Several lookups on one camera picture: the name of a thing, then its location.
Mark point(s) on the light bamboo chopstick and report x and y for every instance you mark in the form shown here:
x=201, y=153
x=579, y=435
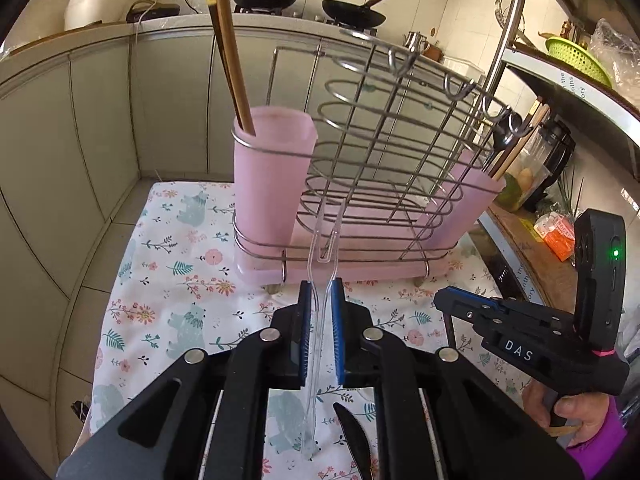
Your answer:
x=231, y=54

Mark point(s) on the green plastic basket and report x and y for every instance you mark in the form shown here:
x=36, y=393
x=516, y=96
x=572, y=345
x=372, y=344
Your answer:
x=579, y=58

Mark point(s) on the pink drip tray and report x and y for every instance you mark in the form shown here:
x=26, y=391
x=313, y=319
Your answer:
x=370, y=248

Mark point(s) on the black electric appliance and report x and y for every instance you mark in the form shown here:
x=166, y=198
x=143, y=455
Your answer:
x=143, y=10

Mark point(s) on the pink left utensil cup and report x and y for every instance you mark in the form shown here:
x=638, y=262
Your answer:
x=270, y=169

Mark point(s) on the metal storage shelf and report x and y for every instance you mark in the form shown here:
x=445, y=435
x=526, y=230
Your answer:
x=604, y=121

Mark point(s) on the small steel kettle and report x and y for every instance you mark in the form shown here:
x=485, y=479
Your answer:
x=416, y=42

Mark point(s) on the wire utensil rack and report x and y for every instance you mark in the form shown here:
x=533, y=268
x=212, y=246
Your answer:
x=390, y=125

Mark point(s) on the pink right utensil cup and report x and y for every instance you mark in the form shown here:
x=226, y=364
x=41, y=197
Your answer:
x=458, y=202

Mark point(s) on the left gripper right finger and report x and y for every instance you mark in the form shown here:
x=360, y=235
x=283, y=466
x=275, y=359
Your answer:
x=437, y=415

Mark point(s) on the dark brown chopstick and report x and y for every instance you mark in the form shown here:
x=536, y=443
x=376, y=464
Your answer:
x=213, y=12

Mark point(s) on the orange packet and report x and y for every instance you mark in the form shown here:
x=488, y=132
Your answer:
x=558, y=234

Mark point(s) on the white rice cooker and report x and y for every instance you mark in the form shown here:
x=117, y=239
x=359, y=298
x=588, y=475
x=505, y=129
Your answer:
x=81, y=13

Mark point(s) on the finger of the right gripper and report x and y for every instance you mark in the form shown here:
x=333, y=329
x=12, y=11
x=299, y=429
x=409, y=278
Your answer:
x=474, y=300
x=482, y=319

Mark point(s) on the open black wok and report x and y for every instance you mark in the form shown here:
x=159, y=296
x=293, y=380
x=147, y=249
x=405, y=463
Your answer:
x=356, y=16

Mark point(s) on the black blender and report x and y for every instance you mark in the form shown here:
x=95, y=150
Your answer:
x=554, y=145

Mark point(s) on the pink utensil cup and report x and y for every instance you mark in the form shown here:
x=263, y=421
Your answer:
x=270, y=169
x=458, y=202

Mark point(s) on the person's right hand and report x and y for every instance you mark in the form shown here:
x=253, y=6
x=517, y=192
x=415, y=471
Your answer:
x=590, y=409

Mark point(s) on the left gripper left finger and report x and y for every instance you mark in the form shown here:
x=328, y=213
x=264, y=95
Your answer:
x=205, y=416

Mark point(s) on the brown ceramic pot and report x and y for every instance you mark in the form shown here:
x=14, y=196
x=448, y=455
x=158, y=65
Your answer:
x=433, y=52

